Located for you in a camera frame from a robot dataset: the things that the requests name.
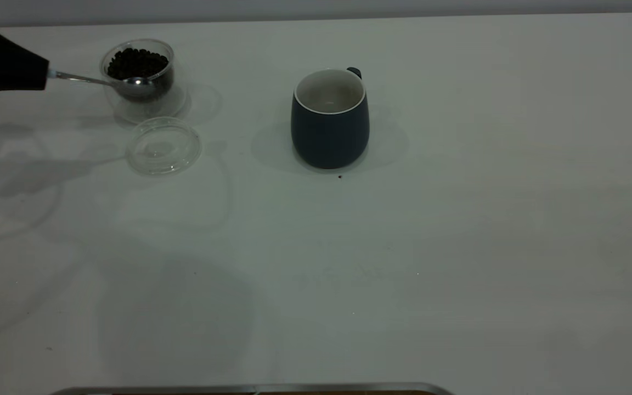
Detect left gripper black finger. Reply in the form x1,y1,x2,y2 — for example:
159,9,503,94
0,14,50,98

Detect metal spoon with pale-blue handle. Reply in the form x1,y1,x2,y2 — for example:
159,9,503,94
47,69,155,89

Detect dark grey mug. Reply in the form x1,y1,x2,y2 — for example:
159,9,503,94
291,67,370,170

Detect dark coffee beans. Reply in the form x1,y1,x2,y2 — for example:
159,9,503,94
106,48,174,102

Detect clear round glass lid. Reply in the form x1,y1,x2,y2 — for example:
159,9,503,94
126,117,202,177

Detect clear double-wall glass cup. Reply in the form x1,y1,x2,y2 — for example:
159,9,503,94
100,37,188,126

